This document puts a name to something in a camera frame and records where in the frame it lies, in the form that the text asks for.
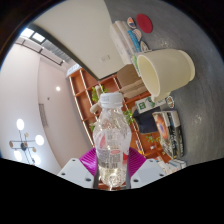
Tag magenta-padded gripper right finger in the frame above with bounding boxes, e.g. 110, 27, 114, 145
125, 147, 167, 190

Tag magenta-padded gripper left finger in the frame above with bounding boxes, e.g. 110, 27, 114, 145
56, 147, 100, 190

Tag clear plastic water bottle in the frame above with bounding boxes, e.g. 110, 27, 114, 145
92, 91, 133, 188

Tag pale blue white book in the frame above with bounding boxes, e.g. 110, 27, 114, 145
166, 159, 188, 173

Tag ceiling lights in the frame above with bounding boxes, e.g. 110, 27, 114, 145
9, 84, 63, 166

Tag ceiling air vent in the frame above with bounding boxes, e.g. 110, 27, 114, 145
38, 103, 49, 128

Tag flat green white box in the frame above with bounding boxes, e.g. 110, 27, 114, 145
134, 96, 168, 115

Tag round patterned coaster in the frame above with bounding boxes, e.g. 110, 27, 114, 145
139, 40, 151, 53
126, 16, 138, 29
165, 95, 175, 109
131, 28, 144, 43

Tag orange wooden shelf unit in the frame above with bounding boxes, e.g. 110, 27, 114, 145
68, 68, 171, 164

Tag cream plastic cup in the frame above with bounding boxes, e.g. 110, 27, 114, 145
136, 48, 196, 103

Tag tall green white carton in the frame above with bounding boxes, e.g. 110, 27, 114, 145
131, 54, 141, 76

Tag grey curtain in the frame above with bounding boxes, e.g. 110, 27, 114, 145
39, 39, 74, 65

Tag window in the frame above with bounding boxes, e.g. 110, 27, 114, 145
19, 27, 48, 44

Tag flat round red coaster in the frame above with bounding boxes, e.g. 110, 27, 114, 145
135, 13, 154, 34

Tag white wall sign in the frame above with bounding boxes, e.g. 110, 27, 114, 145
65, 63, 83, 77

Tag white wall socket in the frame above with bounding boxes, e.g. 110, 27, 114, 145
99, 54, 112, 63

